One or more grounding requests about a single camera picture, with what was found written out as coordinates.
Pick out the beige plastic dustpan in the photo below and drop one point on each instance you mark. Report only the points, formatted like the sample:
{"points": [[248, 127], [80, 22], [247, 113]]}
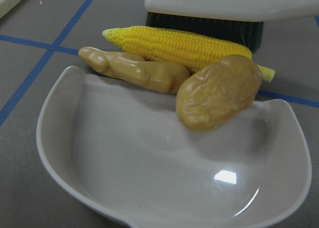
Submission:
{"points": [[121, 150]]}

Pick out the beige brush black bristles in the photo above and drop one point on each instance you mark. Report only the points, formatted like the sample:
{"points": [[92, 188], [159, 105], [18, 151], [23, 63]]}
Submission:
{"points": [[240, 21]]}

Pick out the yellow toy corn cob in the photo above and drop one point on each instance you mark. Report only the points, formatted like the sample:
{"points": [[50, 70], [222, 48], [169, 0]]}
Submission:
{"points": [[192, 50]]}

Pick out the tan toy ginger root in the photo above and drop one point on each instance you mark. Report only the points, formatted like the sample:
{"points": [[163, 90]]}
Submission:
{"points": [[162, 77]]}

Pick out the brown toy potato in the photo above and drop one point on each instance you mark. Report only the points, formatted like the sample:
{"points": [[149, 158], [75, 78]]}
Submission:
{"points": [[213, 95]]}

